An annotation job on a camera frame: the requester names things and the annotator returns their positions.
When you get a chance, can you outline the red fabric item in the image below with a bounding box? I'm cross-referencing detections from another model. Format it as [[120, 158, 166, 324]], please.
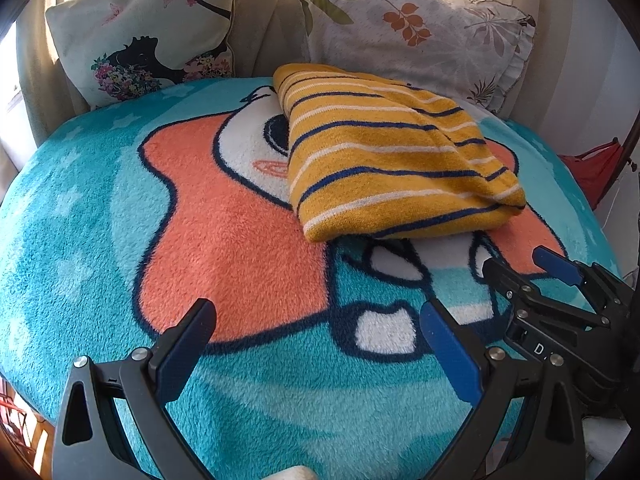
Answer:
[[557, 137, 626, 208]]

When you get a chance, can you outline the teal cartoon printed blanket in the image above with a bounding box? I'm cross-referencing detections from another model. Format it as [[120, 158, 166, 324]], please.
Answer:
[[0, 76, 623, 480]]

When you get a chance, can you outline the brown wooden furniture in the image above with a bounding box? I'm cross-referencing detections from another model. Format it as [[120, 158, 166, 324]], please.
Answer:
[[0, 377, 53, 466]]

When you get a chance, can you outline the cream bird print cushion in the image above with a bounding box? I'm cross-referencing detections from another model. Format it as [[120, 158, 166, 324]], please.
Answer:
[[45, 0, 236, 110]]

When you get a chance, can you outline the yellow striped sweater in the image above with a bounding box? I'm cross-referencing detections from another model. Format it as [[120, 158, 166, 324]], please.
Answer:
[[272, 62, 527, 243]]

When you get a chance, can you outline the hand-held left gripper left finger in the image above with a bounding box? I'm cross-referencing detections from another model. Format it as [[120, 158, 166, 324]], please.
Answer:
[[51, 298, 218, 480]]

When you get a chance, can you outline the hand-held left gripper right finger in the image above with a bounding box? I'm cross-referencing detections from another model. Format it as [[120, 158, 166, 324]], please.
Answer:
[[420, 298, 586, 480]]

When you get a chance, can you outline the white leaf print pillow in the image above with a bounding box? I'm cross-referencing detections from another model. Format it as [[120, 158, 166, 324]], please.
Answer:
[[291, 0, 537, 116]]

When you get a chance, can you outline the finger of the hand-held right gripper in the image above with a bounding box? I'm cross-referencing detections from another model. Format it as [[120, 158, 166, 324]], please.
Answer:
[[531, 245, 629, 319], [481, 257, 609, 332]]

